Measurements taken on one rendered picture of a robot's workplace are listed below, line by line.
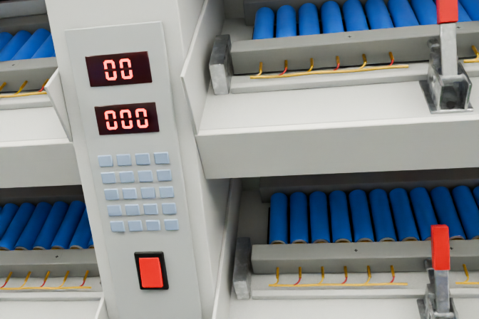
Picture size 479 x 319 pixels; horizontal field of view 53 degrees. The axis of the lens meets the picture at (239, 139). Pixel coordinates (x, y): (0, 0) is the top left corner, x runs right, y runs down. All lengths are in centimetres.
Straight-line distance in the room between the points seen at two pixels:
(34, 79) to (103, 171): 12
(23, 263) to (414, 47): 41
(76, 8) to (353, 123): 21
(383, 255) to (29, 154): 31
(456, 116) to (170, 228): 22
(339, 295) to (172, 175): 19
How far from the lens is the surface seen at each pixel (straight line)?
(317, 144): 35
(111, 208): 39
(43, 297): 52
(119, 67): 35
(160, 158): 36
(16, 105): 45
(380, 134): 35
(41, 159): 41
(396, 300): 46
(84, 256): 51
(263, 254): 46
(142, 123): 35
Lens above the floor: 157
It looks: 16 degrees down
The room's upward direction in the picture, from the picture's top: 6 degrees counter-clockwise
